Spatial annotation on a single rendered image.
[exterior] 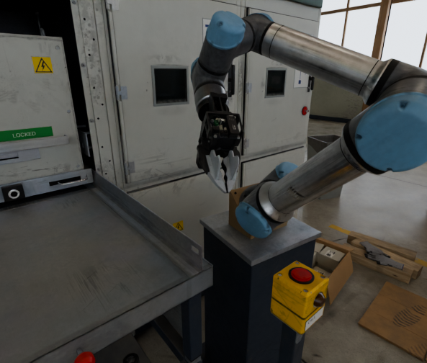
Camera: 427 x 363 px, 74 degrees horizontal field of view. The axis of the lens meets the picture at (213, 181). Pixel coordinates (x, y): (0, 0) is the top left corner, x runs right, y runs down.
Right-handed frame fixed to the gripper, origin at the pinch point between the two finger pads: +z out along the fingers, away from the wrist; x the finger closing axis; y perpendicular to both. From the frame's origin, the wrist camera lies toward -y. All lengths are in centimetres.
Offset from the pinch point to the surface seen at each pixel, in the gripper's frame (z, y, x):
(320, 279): 17.5, -5.3, 18.2
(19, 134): -46, -38, -55
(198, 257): 7.5, -17.7, -2.9
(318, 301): 21.4, -5.6, 16.3
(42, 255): -1, -33, -40
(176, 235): 0.3, -21.5, -6.9
